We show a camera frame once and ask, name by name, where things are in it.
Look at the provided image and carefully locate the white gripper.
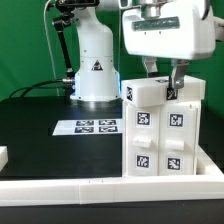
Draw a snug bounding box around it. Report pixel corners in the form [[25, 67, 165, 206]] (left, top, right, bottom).
[[121, 0, 215, 89]]

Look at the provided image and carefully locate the white tagged cube block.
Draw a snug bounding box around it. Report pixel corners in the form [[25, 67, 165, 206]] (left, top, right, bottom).
[[121, 76, 206, 107]]

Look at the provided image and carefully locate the white cabinet box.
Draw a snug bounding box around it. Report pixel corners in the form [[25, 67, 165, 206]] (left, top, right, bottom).
[[121, 98, 202, 178]]

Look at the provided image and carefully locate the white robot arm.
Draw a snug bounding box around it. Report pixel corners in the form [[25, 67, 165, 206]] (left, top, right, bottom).
[[45, 0, 224, 102]]

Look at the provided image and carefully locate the white flat tagged top panel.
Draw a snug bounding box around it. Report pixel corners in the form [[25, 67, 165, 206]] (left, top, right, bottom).
[[53, 119, 123, 136]]

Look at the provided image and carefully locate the white right boundary rail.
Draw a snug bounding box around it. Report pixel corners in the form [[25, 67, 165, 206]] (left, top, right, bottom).
[[196, 147, 223, 176]]

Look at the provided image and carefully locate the white boundary rail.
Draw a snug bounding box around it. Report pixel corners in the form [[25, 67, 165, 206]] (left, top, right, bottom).
[[196, 147, 223, 176], [0, 175, 224, 207]]

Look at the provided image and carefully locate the white hanging cable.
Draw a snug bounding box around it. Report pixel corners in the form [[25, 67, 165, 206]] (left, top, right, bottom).
[[43, 0, 61, 97]]

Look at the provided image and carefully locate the white front boundary rail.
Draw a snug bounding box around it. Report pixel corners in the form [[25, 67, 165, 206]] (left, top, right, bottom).
[[0, 175, 224, 207]]

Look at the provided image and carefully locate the black cable on table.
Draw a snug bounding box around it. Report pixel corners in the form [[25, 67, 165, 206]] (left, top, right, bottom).
[[8, 78, 76, 99]]

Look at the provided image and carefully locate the white left rail stub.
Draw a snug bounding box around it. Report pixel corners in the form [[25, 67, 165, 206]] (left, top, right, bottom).
[[0, 146, 8, 172]]

